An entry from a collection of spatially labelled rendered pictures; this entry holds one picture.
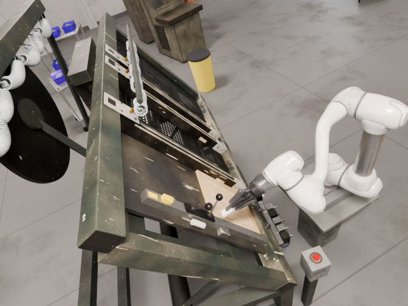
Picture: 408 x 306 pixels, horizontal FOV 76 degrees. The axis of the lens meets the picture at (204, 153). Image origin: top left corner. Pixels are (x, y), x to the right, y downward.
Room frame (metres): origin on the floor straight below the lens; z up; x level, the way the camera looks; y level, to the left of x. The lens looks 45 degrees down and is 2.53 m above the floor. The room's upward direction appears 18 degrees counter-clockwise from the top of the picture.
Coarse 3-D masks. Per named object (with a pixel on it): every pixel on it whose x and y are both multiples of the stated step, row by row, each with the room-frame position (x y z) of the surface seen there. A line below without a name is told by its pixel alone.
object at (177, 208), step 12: (144, 192) 0.71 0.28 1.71; (156, 192) 0.72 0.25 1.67; (156, 204) 0.68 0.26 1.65; (168, 204) 0.68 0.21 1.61; (180, 204) 0.71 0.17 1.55; (180, 216) 0.68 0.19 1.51; (192, 216) 0.68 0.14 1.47; (216, 216) 0.74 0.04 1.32; (216, 228) 0.68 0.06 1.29; (228, 228) 0.69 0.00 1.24; (240, 228) 0.72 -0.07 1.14; (252, 240) 0.69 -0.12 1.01; (264, 240) 0.70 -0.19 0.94
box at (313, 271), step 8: (312, 248) 0.57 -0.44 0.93; (320, 248) 0.56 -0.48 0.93; (304, 256) 0.54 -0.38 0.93; (312, 256) 0.53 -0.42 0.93; (304, 264) 0.53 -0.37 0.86; (312, 264) 0.49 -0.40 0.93; (320, 264) 0.48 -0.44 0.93; (328, 264) 0.47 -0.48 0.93; (312, 272) 0.46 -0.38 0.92; (320, 272) 0.46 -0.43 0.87; (312, 280) 0.46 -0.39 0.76
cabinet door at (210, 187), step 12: (204, 180) 1.03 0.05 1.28; (216, 180) 1.10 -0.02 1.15; (204, 192) 0.92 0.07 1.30; (216, 192) 0.97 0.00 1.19; (228, 192) 1.04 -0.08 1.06; (216, 204) 0.86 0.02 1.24; (228, 204) 0.92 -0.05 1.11; (228, 216) 0.81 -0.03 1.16; (240, 216) 0.86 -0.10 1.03; (252, 216) 0.91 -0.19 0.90; (252, 228) 0.79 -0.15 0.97
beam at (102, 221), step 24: (96, 72) 1.51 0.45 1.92; (96, 96) 1.20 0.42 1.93; (96, 120) 0.98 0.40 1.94; (96, 144) 0.80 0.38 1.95; (120, 144) 0.84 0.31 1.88; (96, 168) 0.67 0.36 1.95; (120, 168) 0.70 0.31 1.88; (96, 192) 0.55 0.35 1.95; (120, 192) 0.58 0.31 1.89; (96, 216) 0.46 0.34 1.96; (120, 216) 0.49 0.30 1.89; (96, 240) 0.42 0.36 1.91; (120, 240) 0.42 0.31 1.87
